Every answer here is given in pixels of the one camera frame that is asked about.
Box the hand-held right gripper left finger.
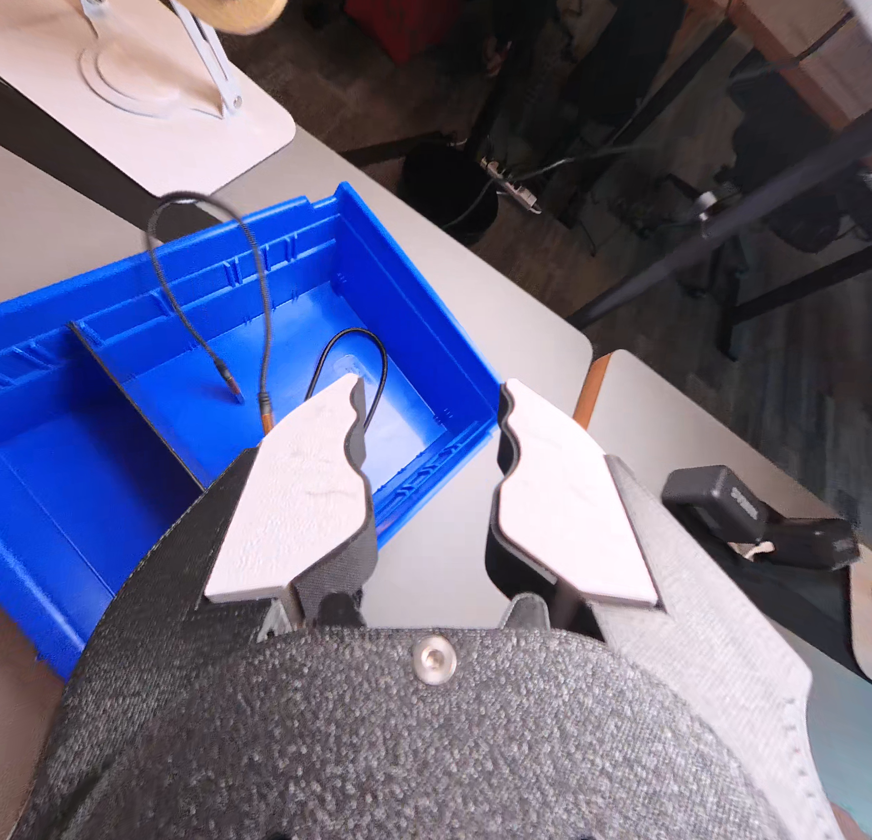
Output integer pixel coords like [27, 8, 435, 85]
[203, 373, 380, 609]

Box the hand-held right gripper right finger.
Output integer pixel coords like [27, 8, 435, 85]
[484, 378, 662, 609]

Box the orange plug braided usb cable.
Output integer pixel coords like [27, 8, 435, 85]
[146, 191, 275, 435]

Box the black hub cable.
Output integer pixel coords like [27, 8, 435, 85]
[305, 328, 389, 435]

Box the blue plastic bin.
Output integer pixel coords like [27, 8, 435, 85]
[0, 181, 504, 682]

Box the black power brick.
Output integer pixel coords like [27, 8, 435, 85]
[661, 465, 861, 572]

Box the white power strip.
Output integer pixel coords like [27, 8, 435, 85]
[479, 157, 544, 214]

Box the black trash bin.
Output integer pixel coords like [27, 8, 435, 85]
[398, 141, 501, 244]

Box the black tripod pole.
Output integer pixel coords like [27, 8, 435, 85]
[569, 114, 872, 330]

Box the white stand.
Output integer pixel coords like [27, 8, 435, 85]
[0, 0, 297, 198]

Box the wooden board with dark screen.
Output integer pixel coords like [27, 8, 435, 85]
[129, 0, 299, 35]

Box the red box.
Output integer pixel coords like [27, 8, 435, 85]
[344, 0, 471, 64]

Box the wooden desk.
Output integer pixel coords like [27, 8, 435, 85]
[654, 0, 872, 132]

